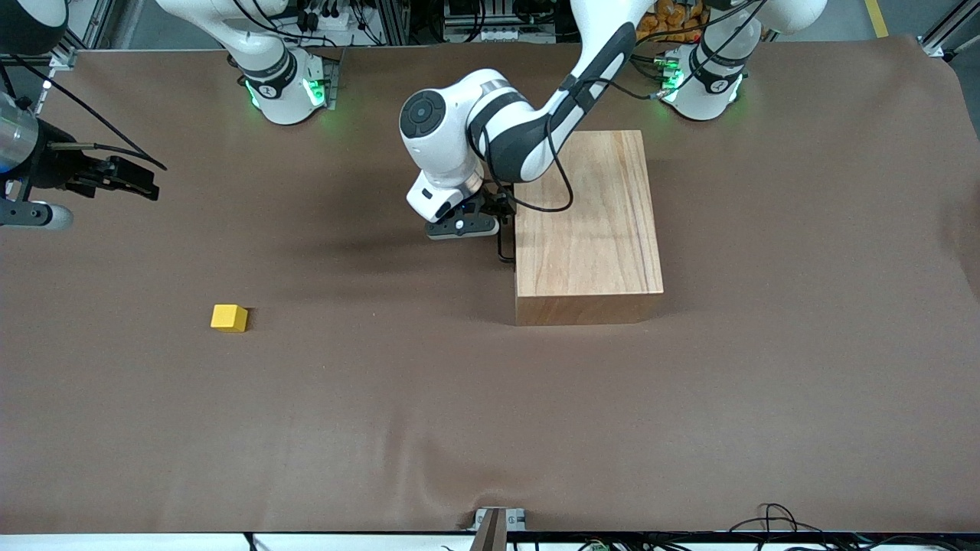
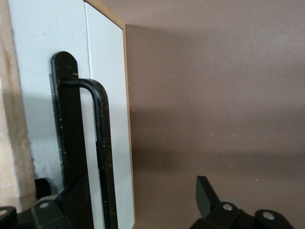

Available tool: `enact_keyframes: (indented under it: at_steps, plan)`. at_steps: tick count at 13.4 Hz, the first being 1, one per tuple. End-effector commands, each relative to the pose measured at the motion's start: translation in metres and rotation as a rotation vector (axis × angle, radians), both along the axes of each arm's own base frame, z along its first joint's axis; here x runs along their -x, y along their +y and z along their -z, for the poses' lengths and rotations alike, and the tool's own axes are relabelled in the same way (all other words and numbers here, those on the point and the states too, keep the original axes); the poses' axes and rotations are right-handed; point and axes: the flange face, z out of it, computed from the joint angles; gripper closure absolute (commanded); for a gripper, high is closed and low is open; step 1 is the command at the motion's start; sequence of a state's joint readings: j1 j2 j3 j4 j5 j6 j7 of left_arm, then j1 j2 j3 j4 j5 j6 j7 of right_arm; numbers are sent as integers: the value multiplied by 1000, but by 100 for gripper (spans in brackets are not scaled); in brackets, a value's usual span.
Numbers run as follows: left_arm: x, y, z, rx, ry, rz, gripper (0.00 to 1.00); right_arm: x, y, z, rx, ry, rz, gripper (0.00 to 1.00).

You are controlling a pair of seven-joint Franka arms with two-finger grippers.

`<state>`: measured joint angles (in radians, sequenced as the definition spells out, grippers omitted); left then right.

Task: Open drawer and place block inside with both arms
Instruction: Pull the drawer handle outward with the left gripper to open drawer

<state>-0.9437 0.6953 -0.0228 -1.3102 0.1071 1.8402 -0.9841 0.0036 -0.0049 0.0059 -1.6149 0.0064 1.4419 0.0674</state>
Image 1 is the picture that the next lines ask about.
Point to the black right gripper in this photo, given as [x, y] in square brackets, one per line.
[55, 170]

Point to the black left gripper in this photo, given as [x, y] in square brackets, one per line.
[485, 204]

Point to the yellow wooden block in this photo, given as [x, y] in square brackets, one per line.
[228, 317]

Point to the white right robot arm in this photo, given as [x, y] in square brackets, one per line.
[283, 103]

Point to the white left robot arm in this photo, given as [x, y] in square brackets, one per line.
[444, 153]

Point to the light wooden cabinet box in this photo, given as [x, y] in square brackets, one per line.
[597, 229]

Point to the white power strip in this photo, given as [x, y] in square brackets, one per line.
[498, 34]

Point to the brown table cover sheet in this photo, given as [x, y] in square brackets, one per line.
[383, 421]

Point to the black power plugs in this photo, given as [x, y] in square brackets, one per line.
[310, 17]

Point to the orange mesh bag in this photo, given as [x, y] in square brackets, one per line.
[666, 15]

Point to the aluminium frame profile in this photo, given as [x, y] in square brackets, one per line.
[935, 42]
[70, 57]

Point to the aluminium frame column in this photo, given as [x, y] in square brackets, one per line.
[394, 19]

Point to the metal clamp bracket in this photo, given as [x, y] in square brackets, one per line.
[494, 528]

